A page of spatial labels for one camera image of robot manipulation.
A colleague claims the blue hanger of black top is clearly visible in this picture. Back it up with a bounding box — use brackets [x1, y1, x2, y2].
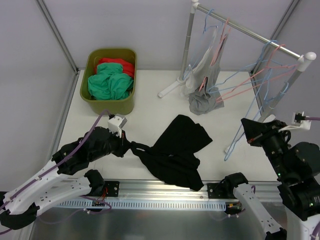
[223, 67, 291, 162]

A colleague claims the black tank top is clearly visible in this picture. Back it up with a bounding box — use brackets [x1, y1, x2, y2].
[130, 114, 213, 192]

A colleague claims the green tank top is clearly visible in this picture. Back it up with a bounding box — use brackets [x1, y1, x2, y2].
[87, 62, 134, 101]

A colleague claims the red tank top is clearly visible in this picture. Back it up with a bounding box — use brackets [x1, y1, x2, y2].
[94, 57, 135, 78]

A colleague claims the blue hanger of green top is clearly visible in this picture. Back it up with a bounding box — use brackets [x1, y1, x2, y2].
[216, 44, 296, 103]

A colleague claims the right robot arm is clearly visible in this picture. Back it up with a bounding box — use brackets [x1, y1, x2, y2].
[216, 118, 320, 240]

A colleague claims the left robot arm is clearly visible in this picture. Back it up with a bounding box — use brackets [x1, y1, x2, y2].
[0, 126, 130, 230]

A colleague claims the grey tank top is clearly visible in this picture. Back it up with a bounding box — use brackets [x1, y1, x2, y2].
[188, 32, 230, 116]

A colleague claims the white tank top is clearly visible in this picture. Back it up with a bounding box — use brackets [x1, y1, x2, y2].
[179, 25, 219, 99]

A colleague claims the blue hanger of white top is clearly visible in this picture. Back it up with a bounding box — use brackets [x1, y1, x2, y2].
[178, 8, 223, 82]

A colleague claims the pink hanger of grey top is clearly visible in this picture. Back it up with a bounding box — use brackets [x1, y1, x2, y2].
[194, 19, 231, 92]

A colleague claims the olive green plastic basket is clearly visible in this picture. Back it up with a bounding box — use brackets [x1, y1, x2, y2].
[80, 48, 137, 115]

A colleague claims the white metal clothes rack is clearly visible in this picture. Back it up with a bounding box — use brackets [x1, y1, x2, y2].
[158, 0, 317, 123]

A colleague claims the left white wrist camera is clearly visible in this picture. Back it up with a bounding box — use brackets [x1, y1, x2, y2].
[107, 114, 128, 138]

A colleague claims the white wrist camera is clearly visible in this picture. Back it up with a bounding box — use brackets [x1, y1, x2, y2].
[107, 114, 128, 138]
[278, 111, 312, 132]

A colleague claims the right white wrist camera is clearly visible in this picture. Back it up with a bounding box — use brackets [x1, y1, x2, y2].
[278, 111, 312, 132]

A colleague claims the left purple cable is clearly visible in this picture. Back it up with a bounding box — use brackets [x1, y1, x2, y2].
[0, 108, 116, 235]

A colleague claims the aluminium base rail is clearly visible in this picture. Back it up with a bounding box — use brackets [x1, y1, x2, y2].
[114, 179, 282, 203]

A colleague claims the white slotted cable duct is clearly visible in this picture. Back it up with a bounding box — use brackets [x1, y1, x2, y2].
[57, 198, 227, 212]

